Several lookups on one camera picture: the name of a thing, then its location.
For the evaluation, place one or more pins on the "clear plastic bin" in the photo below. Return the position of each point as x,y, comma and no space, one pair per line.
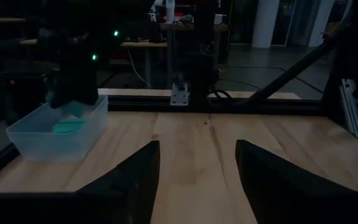
36,146

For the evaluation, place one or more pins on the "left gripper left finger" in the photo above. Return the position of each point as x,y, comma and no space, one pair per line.
135,177

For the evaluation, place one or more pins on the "wooden workbench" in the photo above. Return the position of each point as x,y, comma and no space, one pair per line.
145,44

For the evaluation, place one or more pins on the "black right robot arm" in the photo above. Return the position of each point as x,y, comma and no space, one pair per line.
202,77

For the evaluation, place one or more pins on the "white building column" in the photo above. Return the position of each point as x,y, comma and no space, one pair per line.
320,21
266,25

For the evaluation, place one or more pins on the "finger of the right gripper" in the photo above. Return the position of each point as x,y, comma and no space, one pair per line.
87,97
61,99

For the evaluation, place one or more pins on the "silver mounting bracket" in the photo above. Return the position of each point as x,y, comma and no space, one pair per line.
179,96

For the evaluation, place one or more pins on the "silver aluminium extrusion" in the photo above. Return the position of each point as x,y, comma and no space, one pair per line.
351,109

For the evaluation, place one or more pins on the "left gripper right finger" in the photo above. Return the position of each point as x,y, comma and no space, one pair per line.
275,177

